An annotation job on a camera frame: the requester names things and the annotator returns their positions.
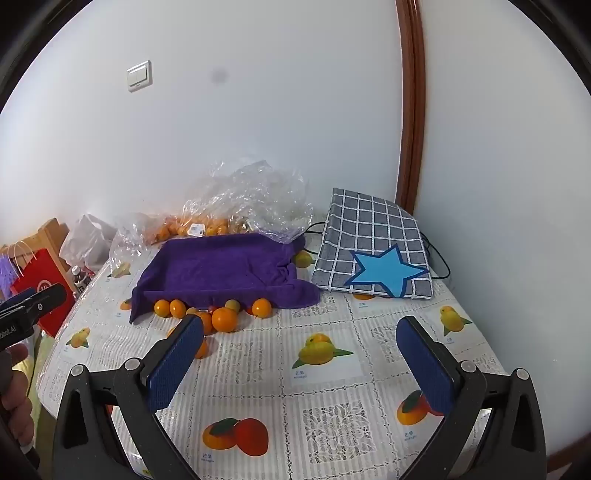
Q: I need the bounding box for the white light switch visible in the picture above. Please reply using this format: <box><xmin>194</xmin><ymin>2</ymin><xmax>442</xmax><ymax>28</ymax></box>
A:
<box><xmin>126</xmin><ymin>60</ymin><xmax>153</xmax><ymax>93</ymax></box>

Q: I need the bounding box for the black cable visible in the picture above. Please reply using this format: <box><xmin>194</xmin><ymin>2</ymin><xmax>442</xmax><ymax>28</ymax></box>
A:
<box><xmin>305</xmin><ymin>222</ymin><xmax>451</xmax><ymax>281</ymax></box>

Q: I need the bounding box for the white plastic bag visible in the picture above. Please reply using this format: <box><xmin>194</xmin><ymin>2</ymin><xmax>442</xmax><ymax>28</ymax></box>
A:
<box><xmin>59</xmin><ymin>213</ymin><xmax>118</xmax><ymax>271</ymax></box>

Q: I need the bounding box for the purple towel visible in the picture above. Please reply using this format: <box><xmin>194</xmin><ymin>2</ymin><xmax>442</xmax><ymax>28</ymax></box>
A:
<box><xmin>129</xmin><ymin>232</ymin><xmax>321</xmax><ymax>324</ymax></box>

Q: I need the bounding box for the large crumpled clear plastic bag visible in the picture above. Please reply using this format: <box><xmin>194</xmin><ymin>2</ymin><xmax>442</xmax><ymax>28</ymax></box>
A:
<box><xmin>182</xmin><ymin>159</ymin><xmax>312</xmax><ymax>245</ymax></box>

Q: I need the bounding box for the dark tea bottle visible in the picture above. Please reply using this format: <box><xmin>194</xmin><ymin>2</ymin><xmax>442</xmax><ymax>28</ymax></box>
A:
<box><xmin>69</xmin><ymin>265</ymin><xmax>95</xmax><ymax>296</ymax></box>

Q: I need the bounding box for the light purple cloth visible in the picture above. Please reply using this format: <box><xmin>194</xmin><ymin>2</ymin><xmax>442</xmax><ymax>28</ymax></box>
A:
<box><xmin>0</xmin><ymin>256</ymin><xmax>21</xmax><ymax>301</ymax></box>

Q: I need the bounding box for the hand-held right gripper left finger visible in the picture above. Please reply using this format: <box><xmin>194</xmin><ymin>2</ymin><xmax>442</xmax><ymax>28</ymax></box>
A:
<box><xmin>52</xmin><ymin>315</ymin><xmax>206</xmax><ymax>480</ymax></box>

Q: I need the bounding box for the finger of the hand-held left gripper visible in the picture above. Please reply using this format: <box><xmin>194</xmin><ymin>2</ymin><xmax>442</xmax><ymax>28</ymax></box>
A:
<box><xmin>0</xmin><ymin>283</ymin><xmax>68</xmax><ymax>324</ymax></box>

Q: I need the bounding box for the brown wooden door frame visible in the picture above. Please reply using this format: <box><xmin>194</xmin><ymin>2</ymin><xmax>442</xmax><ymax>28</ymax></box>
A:
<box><xmin>394</xmin><ymin>0</ymin><xmax>426</xmax><ymax>217</ymax></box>

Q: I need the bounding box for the wooden chair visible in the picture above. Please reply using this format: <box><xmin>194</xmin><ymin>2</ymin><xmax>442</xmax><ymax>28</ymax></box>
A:
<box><xmin>21</xmin><ymin>218</ymin><xmax>70</xmax><ymax>259</ymax></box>

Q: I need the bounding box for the grey checkered bag blue star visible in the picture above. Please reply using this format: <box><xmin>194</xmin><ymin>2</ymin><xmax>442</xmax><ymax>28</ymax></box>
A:
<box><xmin>311</xmin><ymin>187</ymin><xmax>435</xmax><ymax>300</ymax></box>

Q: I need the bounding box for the light green cloth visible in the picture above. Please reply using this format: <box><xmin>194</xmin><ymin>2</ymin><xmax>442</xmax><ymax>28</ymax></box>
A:
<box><xmin>25</xmin><ymin>332</ymin><xmax>51</xmax><ymax>416</ymax></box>

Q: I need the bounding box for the pile of bagged oranges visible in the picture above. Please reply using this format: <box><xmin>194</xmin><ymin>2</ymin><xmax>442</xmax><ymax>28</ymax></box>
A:
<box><xmin>148</xmin><ymin>217</ymin><xmax>232</xmax><ymax>245</ymax></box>

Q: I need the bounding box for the small clear plastic bag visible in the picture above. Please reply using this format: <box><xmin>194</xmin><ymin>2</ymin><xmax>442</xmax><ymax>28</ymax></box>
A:
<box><xmin>108</xmin><ymin>212</ymin><xmax>162</xmax><ymax>280</ymax></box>

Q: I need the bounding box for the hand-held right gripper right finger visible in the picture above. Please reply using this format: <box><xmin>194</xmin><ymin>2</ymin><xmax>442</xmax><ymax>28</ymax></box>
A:
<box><xmin>396</xmin><ymin>316</ymin><xmax>548</xmax><ymax>480</ymax></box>

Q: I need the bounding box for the fruit-print tablecloth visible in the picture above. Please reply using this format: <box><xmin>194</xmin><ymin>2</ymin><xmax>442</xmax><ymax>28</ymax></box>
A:
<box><xmin>34</xmin><ymin>240</ymin><xmax>509</xmax><ymax>480</ymax></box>

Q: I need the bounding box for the large orange mandarin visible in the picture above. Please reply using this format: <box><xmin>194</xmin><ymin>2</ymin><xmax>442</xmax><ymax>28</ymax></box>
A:
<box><xmin>212</xmin><ymin>307</ymin><xmax>239</xmax><ymax>333</ymax></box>

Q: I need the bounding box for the person's left hand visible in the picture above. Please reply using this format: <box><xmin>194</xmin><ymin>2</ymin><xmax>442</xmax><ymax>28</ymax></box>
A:
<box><xmin>0</xmin><ymin>344</ymin><xmax>36</xmax><ymax>446</ymax></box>

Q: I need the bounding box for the red paper bag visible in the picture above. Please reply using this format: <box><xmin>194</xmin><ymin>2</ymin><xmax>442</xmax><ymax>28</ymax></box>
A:
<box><xmin>9</xmin><ymin>240</ymin><xmax>77</xmax><ymax>337</ymax></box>

